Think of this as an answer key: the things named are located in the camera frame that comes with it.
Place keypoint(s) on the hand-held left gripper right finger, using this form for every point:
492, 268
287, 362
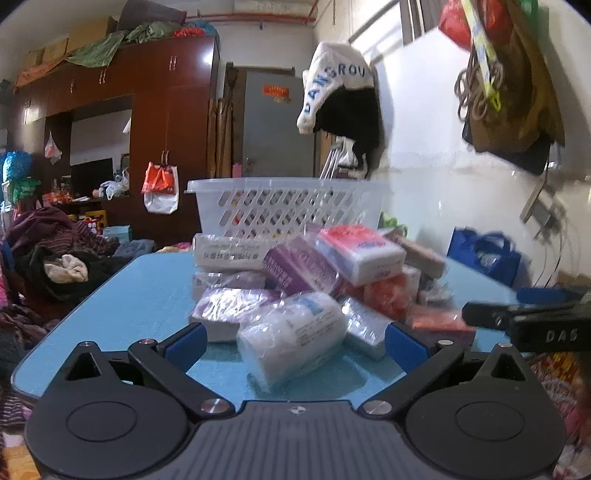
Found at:
406, 344

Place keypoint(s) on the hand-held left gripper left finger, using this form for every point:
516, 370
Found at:
184, 344

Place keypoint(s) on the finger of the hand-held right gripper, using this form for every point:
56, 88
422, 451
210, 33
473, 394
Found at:
485, 316

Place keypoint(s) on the orange packet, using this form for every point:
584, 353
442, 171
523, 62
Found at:
438, 323

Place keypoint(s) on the silver foil packet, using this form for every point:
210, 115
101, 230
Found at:
364, 327

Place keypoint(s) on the orange-red packet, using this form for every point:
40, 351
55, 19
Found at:
383, 295

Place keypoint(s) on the purple clear-wrapped packet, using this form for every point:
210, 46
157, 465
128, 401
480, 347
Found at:
231, 307

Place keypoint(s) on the small white packet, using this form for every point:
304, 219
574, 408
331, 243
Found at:
221, 279

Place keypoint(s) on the tan brown box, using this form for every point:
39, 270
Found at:
422, 258

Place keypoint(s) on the pink and white tissue packet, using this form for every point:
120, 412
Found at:
364, 258

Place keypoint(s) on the white printed box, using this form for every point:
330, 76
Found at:
226, 253

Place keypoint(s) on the white clear-wrapped tissue packet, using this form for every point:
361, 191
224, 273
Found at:
291, 337

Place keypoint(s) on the pile of packets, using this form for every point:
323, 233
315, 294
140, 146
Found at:
295, 270

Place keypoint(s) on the white plastic basket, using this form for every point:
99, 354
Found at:
277, 203

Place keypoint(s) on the blue tote bag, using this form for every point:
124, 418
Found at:
485, 258

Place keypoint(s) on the colourful printed blanket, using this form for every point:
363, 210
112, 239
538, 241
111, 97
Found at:
563, 392

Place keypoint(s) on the green and white tote bag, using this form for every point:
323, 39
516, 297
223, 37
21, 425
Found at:
392, 224

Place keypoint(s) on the teal box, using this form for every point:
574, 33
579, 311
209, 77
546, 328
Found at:
116, 232

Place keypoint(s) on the orange and white plastic bag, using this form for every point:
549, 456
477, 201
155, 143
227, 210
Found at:
159, 184

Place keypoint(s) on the pile of dark clothes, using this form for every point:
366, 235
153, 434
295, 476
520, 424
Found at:
46, 240

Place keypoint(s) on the black monitor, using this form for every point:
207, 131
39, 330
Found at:
90, 177

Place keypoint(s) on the metal crutches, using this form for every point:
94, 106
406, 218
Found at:
330, 161

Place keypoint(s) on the grey door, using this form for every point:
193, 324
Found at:
272, 138

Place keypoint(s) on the brown wooden wardrobe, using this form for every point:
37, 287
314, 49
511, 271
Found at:
184, 115

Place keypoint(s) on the small hanging plastic bag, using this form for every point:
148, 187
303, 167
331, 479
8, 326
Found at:
52, 150

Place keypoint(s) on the blue plastic bag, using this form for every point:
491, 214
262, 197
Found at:
16, 166

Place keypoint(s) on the red door sign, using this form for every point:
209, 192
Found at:
276, 91

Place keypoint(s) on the white and black hoodie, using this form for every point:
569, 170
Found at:
337, 64

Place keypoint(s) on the red plastic bag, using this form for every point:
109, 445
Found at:
457, 21

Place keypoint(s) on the green cloth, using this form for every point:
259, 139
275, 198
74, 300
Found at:
97, 53

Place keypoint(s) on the orange cloth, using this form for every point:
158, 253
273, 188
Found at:
37, 74

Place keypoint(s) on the green plastic bag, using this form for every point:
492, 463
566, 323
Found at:
531, 9

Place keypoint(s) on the small cardboard box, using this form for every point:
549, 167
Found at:
46, 53

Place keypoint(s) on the large cardboard box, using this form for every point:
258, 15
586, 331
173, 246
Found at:
92, 30

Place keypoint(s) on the metal wall bracket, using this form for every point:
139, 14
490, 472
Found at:
542, 207

